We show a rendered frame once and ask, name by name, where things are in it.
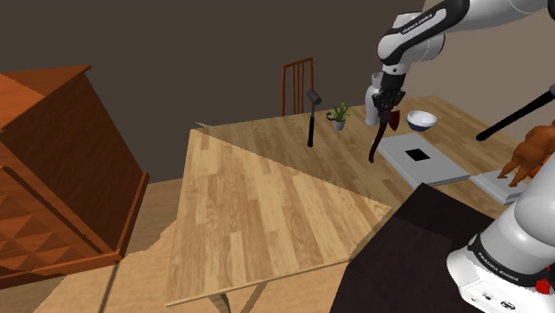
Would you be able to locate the dark robot stand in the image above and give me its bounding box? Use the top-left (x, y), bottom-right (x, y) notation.
top-left (328, 181), bottom-right (510, 313)

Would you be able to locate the small grey flat box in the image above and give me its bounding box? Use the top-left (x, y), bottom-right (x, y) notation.
top-left (470, 168), bottom-right (531, 206)

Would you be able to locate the small potted green plant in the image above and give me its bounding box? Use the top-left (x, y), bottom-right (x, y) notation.
top-left (331, 101), bottom-right (353, 132)

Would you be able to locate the light wooden table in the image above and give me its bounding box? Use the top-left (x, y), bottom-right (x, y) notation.
top-left (163, 94), bottom-right (555, 313)

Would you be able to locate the wooden chair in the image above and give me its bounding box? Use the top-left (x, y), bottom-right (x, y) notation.
top-left (280, 56), bottom-right (316, 117)

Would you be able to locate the long black stick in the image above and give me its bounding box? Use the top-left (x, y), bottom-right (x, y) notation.
top-left (475, 84), bottom-right (555, 143)

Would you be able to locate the white jug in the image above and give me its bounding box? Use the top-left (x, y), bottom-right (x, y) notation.
top-left (364, 71), bottom-right (385, 127)

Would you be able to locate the white and blue bowl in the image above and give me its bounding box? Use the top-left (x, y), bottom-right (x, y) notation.
top-left (406, 109), bottom-right (438, 132)

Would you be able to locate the red hatchet with dark handle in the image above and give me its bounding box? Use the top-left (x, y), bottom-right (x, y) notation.
top-left (367, 108), bottom-right (403, 165)

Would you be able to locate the brown roast chicken figure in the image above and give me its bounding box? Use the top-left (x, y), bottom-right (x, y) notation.
top-left (495, 120), bottom-right (555, 189)

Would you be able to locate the brown wooden cabinet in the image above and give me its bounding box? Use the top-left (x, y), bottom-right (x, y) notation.
top-left (0, 64), bottom-right (151, 290)

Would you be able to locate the black hammer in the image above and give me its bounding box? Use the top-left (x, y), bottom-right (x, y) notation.
top-left (306, 89), bottom-right (323, 148)

